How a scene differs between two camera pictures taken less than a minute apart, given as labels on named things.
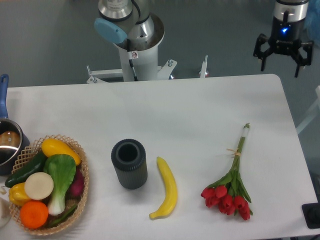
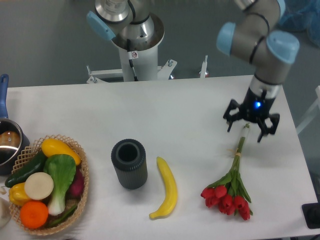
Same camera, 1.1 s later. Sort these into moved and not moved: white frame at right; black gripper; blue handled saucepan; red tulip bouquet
Moved: black gripper
Not moved: white frame at right; red tulip bouquet; blue handled saucepan
